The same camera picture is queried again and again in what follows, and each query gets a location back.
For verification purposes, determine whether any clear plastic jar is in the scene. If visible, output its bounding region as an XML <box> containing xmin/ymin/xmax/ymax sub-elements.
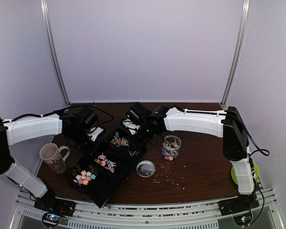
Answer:
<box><xmin>162</xmin><ymin>135</ymin><xmax>182</xmax><ymax>161</ymax></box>

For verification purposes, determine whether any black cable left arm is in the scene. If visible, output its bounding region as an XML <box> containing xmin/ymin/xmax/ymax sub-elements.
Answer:
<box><xmin>4</xmin><ymin>106</ymin><xmax>116</xmax><ymax>127</ymax></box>

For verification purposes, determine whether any silver metal jar lid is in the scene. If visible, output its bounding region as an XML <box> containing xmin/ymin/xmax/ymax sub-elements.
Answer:
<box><xmin>136</xmin><ymin>160</ymin><xmax>156</xmax><ymax>178</ymax></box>

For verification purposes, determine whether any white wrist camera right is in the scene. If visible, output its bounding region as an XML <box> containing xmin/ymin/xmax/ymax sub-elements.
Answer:
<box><xmin>121</xmin><ymin>118</ymin><xmax>141</xmax><ymax>135</ymax></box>

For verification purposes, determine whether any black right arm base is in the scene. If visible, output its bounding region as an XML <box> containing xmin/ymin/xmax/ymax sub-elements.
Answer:
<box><xmin>218</xmin><ymin>193</ymin><xmax>259</xmax><ymax>227</ymax></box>

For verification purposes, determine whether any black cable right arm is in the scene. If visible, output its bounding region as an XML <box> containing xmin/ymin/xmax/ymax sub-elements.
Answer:
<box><xmin>183</xmin><ymin>108</ymin><xmax>270</xmax><ymax>158</ymax></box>

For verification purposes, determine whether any aluminium corner post left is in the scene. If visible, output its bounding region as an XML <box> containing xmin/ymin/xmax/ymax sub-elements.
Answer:
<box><xmin>40</xmin><ymin>0</ymin><xmax>70</xmax><ymax>106</ymax></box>

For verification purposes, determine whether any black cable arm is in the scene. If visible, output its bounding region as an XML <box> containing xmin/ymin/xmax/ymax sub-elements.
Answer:
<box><xmin>183</xmin><ymin>108</ymin><xmax>270</xmax><ymax>158</ymax></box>
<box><xmin>4</xmin><ymin>106</ymin><xmax>116</xmax><ymax>127</ymax></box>

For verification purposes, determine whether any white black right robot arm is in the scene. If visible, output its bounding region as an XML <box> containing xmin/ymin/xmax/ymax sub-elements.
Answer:
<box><xmin>122</xmin><ymin>102</ymin><xmax>255</xmax><ymax>211</ymax></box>

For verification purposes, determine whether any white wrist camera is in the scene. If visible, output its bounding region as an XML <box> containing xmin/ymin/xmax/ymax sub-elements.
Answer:
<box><xmin>88</xmin><ymin>127</ymin><xmax>104</xmax><ymax>141</ymax></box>
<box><xmin>121</xmin><ymin>118</ymin><xmax>141</xmax><ymax>135</ymax></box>

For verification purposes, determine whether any aluminium corner post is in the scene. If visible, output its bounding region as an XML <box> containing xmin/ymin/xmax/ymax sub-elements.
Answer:
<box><xmin>220</xmin><ymin>0</ymin><xmax>251</xmax><ymax>109</ymax></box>
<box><xmin>40</xmin><ymin>0</ymin><xmax>70</xmax><ymax>106</ymax></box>

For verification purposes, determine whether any black three-compartment candy tray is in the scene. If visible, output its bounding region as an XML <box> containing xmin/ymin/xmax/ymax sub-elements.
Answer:
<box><xmin>65</xmin><ymin>128</ymin><xmax>147</xmax><ymax>208</ymax></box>

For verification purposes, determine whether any aluminium corner post right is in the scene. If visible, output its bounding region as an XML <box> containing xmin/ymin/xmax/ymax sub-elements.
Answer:
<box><xmin>220</xmin><ymin>0</ymin><xmax>251</xmax><ymax>109</ymax></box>

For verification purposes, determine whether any beige patterned ceramic mug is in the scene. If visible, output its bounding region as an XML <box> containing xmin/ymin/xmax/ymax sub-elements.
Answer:
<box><xmin>39</xmin><ymin>143</ymin><xmax>70</xmax><ymax>174</ymax></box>

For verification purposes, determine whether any green bowl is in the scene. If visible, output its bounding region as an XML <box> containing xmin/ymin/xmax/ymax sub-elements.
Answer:
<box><xmin>254</xmin><ymin>162</ymin><xmax>260</xmax><ymax>182</ymax></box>

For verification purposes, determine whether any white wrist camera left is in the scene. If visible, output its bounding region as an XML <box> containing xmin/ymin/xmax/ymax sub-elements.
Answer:
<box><xmin>88</xmin><ymin>127</ymin><xmax>104</xmax><ymax>141</ymax></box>

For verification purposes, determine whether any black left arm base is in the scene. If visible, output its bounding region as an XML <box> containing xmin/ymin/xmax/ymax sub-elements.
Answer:
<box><xmin>30</xmin><ymin>186</ymin><xmax>76</xmax><ymax>229</ymax></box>

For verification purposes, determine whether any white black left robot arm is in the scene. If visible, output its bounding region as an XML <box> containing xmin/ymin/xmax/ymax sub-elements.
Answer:
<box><xmin>0</xmin><ymin>107</ymin><xmax>104</xmax><ymax>212</ymax></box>

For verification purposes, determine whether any green saucer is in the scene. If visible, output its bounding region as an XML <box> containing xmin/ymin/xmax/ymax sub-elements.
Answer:
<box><xmin>231</xmin><ymin>167</ymin><xmax>238</xmax><ymax>185</ymax></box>

